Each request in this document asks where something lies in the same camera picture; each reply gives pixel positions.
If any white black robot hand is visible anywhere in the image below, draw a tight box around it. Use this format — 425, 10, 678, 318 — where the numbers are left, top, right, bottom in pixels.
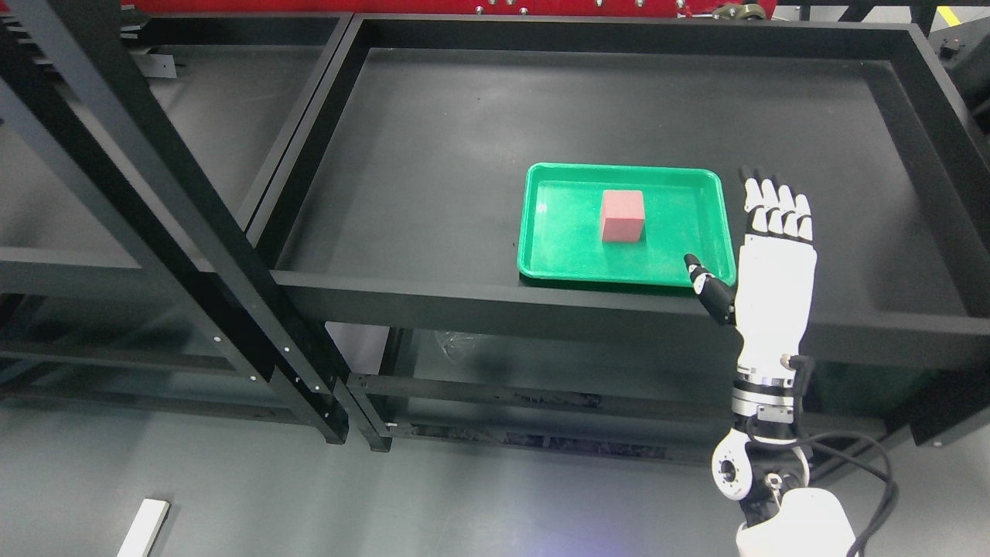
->
684, 168, 818, 385

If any pink foam block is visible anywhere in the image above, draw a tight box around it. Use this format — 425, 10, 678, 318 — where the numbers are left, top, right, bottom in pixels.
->
600, 190, 646, 243

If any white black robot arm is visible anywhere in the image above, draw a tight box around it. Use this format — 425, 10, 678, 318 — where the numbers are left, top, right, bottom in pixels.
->
712, 354, 900, 556

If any green plastic tray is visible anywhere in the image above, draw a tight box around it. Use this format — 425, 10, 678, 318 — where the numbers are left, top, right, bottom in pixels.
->
517, 162, 738, 288

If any black right metal shelf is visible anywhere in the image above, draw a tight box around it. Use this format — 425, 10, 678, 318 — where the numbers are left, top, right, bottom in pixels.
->
245, 15, 988, 461

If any black metal shelf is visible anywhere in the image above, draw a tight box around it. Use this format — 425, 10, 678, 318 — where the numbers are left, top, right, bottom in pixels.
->
2, 1, 350, 444
245, 15, 988, 461

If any black left metal shelf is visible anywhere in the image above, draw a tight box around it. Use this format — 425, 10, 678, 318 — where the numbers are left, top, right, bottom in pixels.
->
2, 1, 350, 444

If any clear plastic bag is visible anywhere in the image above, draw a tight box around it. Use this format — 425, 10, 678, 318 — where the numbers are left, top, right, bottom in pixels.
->
434, 330, 484, 364

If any white desk with T-leg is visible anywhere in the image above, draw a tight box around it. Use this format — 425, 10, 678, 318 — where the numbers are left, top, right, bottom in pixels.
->
117, 498, 171, 557

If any red conveyor frame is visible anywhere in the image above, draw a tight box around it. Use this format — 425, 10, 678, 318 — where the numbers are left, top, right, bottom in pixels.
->
120, 0, 768, 20

